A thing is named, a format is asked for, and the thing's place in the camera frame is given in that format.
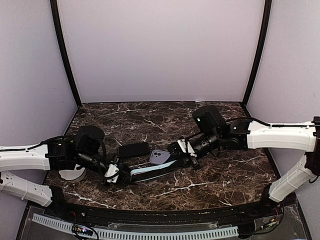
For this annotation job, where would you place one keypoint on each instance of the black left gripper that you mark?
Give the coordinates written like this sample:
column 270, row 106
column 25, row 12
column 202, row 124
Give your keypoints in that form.
column 119, row 164

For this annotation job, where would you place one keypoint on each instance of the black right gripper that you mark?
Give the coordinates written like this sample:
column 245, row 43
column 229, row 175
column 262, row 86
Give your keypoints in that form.
column 189, row 160

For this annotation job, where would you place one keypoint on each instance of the white silicone phone case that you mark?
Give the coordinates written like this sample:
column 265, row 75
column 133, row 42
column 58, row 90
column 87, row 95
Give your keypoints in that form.
column 159, row 157

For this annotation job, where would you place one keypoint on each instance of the black smartphone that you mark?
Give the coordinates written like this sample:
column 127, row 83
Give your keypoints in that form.
column 133, row 150

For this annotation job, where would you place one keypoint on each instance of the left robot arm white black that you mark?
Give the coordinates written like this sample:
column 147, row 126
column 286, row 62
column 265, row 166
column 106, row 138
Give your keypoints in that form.
column 70, row 155

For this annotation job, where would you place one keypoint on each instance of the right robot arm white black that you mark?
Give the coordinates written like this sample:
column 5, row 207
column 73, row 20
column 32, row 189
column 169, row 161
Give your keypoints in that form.
column 246, row 133

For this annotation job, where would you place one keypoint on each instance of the white fluted bowl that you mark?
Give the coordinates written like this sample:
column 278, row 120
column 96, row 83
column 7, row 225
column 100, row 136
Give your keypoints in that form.
column 73, row 176

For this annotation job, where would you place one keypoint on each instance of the small circuit board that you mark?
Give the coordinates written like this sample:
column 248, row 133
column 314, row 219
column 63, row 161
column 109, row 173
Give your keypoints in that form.
column 81, row 230

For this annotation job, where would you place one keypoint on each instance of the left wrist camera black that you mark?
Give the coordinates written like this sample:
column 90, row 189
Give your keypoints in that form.
column 116, row 177

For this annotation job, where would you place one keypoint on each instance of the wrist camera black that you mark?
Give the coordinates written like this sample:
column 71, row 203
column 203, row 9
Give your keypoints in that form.
column 179, row 147
column 116, row 177

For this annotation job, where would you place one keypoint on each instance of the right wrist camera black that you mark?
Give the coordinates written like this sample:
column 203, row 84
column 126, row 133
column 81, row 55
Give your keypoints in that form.
column 179, row 147

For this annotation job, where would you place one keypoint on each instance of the white slotted cable duct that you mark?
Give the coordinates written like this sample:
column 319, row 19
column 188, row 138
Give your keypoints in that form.
column 121, row 231

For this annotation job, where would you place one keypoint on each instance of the black right frame post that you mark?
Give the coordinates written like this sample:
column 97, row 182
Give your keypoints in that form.
column 259, row 51

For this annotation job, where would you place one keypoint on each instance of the black frame post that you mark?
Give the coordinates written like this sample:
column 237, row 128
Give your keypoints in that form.
column 63, row 51
column 259, row 51

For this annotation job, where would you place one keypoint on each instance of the black table edge rail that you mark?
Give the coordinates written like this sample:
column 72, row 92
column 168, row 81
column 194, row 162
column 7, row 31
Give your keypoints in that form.
column 243, row 214

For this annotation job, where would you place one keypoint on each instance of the black left frame post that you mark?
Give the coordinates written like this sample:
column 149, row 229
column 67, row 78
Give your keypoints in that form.
column 63, row 51

